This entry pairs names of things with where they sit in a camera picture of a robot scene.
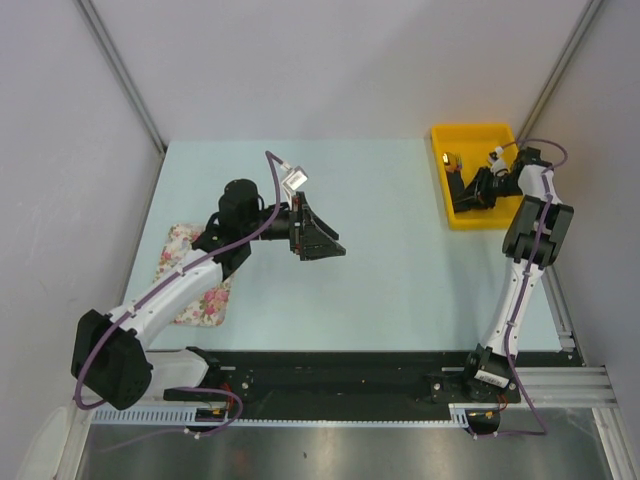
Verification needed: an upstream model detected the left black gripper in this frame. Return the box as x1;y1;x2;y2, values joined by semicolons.
242;193;344;261

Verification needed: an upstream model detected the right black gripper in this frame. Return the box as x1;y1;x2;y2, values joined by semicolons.
453;167;522;211

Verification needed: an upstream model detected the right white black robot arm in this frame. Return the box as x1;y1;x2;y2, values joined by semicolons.
424;145;574;403

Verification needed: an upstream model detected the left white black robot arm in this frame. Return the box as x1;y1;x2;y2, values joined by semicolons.
71;179;346;410

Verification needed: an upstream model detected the yellow plastic bin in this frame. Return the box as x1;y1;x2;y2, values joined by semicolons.
430;123;522;230

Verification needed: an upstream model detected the floral pattern tray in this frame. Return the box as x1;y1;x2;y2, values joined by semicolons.
153;223;234;327

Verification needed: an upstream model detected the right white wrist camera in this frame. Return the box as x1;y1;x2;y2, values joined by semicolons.
488;146;509;177

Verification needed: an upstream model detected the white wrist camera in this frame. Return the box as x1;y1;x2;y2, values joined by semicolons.
281;163;308;202
488;146;509;177

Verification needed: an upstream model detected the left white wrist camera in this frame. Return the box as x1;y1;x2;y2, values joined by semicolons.
281;163;308;202

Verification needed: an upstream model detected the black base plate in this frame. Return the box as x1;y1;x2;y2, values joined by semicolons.
162;345;584;422

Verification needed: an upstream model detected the aluminium frame rail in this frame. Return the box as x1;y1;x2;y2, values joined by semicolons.
517;367;618;408

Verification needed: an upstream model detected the white slotted cable duct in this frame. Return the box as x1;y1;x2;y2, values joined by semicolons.
92;406;197;426

